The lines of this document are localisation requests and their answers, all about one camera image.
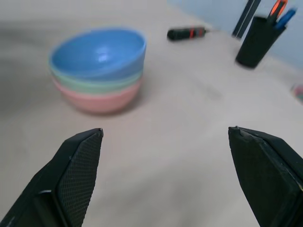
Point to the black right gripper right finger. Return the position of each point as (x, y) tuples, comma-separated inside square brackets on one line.
[(267, 179)]

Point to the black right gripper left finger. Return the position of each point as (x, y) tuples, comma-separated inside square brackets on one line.
[(71, 179)]

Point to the pink plastic bowl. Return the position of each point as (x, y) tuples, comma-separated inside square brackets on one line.
[(99, 100)]

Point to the green plastic bowl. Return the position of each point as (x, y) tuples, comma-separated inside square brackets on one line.
[(94, 83)]

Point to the blue plastic bowl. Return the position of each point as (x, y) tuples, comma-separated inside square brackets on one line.
[(99, 55)]

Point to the small multicoloured object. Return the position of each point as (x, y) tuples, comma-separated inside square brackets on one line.
[(298, 92)]

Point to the black pen holder cup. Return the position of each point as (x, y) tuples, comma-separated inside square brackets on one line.
[(258, 42)]

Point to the blue pen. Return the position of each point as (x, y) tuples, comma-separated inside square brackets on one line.
[(285, 17)]

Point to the black marker with red band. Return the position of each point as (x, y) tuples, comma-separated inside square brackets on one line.
[(185, 33)]

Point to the dark metal frame post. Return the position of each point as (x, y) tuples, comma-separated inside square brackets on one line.
[(245, 19)]

